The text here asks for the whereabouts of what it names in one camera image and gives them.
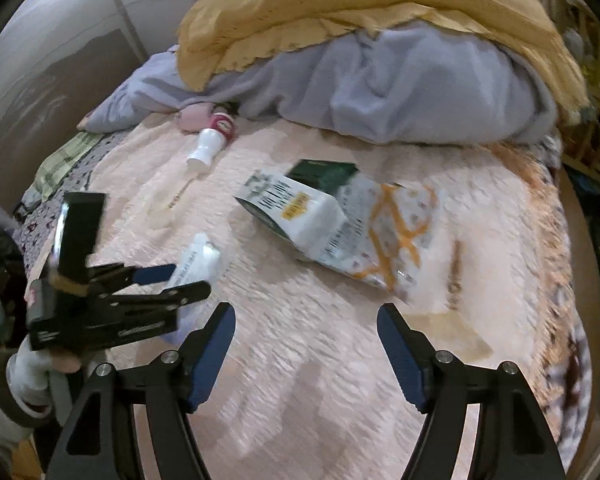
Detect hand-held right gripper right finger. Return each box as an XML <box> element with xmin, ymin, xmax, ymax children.
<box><xmin>376</xmin><ymin>303</ymin><xmax>566</xmax><ymax>480</ymax></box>

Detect patterned fringed blanket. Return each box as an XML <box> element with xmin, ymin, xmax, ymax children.
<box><xmin>490</xmin><ymin>140</ymin><xmax>597</xmax><ymax>441</ymax></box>

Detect pale pink textured bedspread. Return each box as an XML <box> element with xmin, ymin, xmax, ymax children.
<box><xmin>85</xmin><ymin>115</ymin><xmax>595</xmax><ymax>480</ymax></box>

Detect white green milk carton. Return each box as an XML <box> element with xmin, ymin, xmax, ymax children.
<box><xmin>234</xmin><ymin>170</ymin><xmax>353</xmax><ymax>263</ymax></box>

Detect white wrapper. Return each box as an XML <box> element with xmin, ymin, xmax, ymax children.
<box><xmin>166</xmin><ymin>232</ymin><xmax>222</xmax><ymax>306</ymax></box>

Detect wooden shelf rack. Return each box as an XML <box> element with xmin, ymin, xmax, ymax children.
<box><xmin>545</xmin><ymin>0</ymin><xmax>600</xmax><ymax>186</ymax></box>

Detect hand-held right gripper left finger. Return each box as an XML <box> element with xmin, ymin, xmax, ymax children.
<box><xmin>45</xmin><ymin>302</ymin><xmax>236</xmax><ymax>480</ymax></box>

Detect patterned paper bag orange stripes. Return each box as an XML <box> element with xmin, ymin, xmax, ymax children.
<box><xmin>315</xmin><ymin>180</ymin><xmax>440</xmax><ymax>303</ymax></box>

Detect yellow knitted blanket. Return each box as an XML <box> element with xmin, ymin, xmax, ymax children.
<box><xmin>176</xmin><ymin>0</ymin><xmax>590</xmax><ymax>111</ymax></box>

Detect green plaid cloth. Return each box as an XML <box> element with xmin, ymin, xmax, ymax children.
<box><xmin>34</xmin><ymin>131</ymin><xmax>103</xmax><ymax>198</ymax></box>

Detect dark green box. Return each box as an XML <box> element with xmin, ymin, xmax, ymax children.
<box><xmin>285</xmin><ymin>159</ymin><xmax>359</xmax><ymax>197</ymax></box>

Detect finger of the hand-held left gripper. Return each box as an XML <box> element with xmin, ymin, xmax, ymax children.
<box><xmin>87</xmin><ymin>263</ymin><xmax>177</xmax><ymax>287</ymax></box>
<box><xmin>109</xmin><ymin>281</ymin><xmax>212</xmax><ymax>312</ymax></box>

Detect person's left forearm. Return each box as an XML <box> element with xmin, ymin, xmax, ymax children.
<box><xmin>0</xmin><ymin>352</ymin><xmax>58</xmax><ymax>463</ymax></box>

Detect small white bottle pink label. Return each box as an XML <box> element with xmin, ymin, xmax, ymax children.
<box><xmin>186</xmin><ymin>112</ymin><xmax>237</xmax><ymax>170</ymax></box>

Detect grey fleece blanket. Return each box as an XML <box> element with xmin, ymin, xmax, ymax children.
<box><xmin>84</xmin><ymin>27</ymin><xmax>561</xmax><ymax>147</ymax></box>

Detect dark floral sheet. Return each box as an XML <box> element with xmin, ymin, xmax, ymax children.
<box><xmin>12</xmin><ymin>130</ymin><xmax>112</xmax><ymax>286</ymax></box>

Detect person's left hand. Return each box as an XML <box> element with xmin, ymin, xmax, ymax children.
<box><xmin>6</xmin><ymin>335</ymin><xmax>84</xmax><ymax>408</ymax></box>

